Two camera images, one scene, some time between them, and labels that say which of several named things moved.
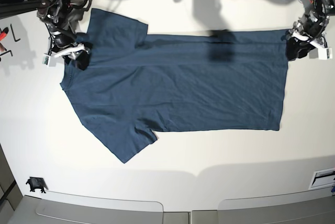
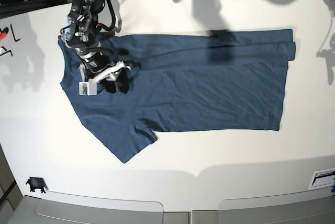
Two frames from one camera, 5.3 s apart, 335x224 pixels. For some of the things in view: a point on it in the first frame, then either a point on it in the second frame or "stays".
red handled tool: x=3 y=33 stays
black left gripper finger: x=67 y=59 → x=110 y=85
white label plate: x=323 y=178 stays
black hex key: x=15 y=40 stays
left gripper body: x=62 y=38 → x=97 y=60
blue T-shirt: x=136 y=84 stays
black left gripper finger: x=84 y=60 → x=122 y=80
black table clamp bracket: x=36 y=182 stays
